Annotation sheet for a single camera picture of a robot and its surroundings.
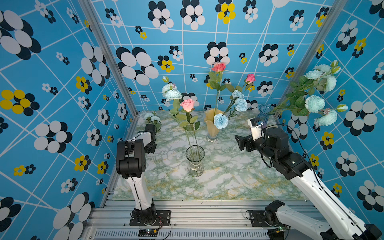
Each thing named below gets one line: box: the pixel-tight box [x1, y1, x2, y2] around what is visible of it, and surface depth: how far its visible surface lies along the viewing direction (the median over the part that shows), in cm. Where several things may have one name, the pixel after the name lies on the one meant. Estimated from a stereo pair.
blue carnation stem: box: [213, 89, 248, 130], surface depth 75 cm
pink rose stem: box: [180, 98, 201, 148], surface depth 68 cm
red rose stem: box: [208, 62, 226, 116], surface depth 92 cm
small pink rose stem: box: [225, 73, 256, 92], surface depth 82 cm
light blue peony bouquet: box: [268, 60, 349, 126], surface depth 66 cm
